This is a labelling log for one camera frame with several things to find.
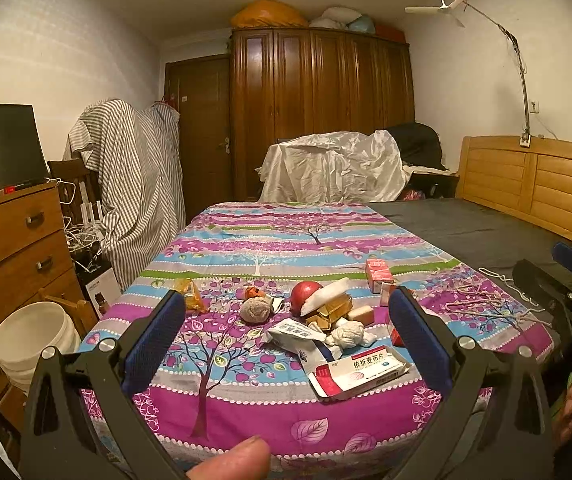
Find grey paper ball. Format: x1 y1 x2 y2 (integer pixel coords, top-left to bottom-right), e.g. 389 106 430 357
239 297 273 325

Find beige sponge block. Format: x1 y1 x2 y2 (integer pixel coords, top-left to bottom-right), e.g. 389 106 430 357
347 306 375 326

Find red pomegranate with sticker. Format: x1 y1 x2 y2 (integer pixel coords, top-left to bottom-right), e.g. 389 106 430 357
289 281 322 316

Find white plastic bucket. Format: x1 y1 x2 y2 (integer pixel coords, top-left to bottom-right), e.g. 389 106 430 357
0 301 80 394

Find operator left hand thumb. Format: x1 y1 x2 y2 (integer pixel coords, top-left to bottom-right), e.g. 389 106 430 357
186 436 271 480

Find purple floral bed sheet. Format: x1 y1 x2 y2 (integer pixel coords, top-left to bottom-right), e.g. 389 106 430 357
81 203 555 479

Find red white medicine box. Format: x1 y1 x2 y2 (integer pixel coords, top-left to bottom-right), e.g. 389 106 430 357
308 346 411 401

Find golden cardboard box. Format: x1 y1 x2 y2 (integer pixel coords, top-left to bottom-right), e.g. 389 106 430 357
303 294 353 333

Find grey striped cloth cover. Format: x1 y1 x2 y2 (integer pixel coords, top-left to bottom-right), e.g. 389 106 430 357
68 99 186 289

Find wooden bed headboard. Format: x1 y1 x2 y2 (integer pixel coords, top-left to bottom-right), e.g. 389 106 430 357
456 136 572 241

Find white satin cloth cover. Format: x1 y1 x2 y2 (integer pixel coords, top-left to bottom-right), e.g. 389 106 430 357
259 130 410 205

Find orange bag on wardrobe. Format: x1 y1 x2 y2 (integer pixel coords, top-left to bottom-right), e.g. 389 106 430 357
231 0 309 28

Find white tissue wad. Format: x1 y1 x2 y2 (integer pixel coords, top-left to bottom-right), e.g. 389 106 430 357
325 321 377 350

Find dark wooden wardrobe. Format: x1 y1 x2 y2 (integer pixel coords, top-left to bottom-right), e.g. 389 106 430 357
230 28 415 200

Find black television screen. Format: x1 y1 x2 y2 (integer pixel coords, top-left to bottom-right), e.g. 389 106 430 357
0 104 47 191

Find white pillows on wardrobe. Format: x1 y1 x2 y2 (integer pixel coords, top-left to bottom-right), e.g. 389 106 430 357
309 6 375 35

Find white ceiling fan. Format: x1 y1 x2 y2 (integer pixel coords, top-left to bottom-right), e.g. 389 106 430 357
404 0 467 28

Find dark grey mattress cover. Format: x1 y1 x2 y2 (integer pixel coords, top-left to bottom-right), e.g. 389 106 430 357
367 197 572 291

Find white string on bed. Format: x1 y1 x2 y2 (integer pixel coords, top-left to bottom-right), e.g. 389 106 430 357
478 265 542 309

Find wooden chest of drawers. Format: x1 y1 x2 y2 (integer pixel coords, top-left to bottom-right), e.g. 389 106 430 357
0 183 82 430

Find orange small wrapper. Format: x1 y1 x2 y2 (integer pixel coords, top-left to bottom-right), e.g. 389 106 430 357
244 286 266 300

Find alcohol wipes packet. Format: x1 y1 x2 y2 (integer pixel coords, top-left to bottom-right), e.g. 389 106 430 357
262 318 342 374

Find black clothes pile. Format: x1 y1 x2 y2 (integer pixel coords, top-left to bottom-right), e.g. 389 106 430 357
387 122 446 170

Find yellow snack wrapper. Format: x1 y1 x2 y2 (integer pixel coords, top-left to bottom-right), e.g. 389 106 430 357
173 278 208 314

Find dark wooden door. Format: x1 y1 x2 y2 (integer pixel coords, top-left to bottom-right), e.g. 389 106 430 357
164 54 233 221

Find pink drink carton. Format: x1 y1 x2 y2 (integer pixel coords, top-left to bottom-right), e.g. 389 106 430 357
365 258 393 294

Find white product box on floor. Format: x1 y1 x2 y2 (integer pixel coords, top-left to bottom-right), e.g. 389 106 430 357
83 266 121 318

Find tangled white cables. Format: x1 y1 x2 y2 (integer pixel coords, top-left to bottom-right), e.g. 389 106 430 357
45 176 110 273

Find wooden chair frame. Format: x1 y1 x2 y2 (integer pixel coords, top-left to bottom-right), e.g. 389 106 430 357
38 288 98 339

